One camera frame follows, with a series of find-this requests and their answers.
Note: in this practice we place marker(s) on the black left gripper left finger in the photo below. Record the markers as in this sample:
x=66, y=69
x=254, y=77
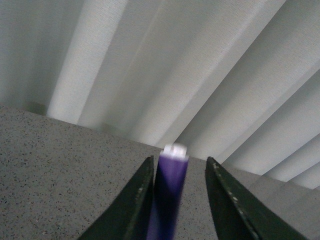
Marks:
x=127, y=218

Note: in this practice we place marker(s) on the purple marker pen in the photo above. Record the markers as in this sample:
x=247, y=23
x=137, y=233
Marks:
x=167, y=191

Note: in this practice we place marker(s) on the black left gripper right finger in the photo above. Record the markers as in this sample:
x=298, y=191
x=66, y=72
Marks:
x=237, y=214

